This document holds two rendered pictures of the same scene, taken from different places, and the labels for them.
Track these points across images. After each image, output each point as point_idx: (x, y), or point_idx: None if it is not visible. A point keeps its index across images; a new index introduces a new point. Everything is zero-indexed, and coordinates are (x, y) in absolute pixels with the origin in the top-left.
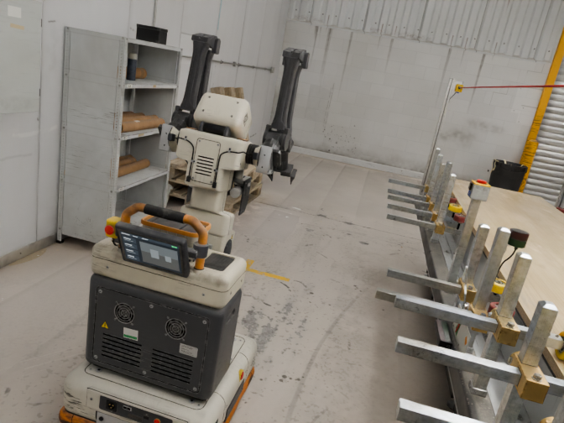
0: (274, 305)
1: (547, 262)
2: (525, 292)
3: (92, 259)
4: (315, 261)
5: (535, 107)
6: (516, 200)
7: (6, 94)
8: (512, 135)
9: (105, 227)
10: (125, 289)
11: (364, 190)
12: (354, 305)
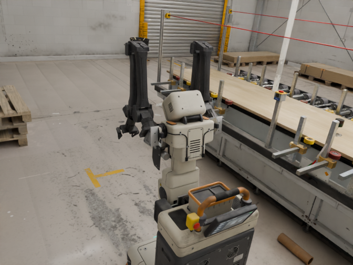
0: (140, 191)
1: (289, 115)
2: (319, 139)
3: (182, 250)
4: (117, 148)
5: (138, 0)
6: (212, 75)
7: None
8: (131, 20)
9: (194, 226)
10: (204, 253)
11: (72, 81)
12: (168, 165)
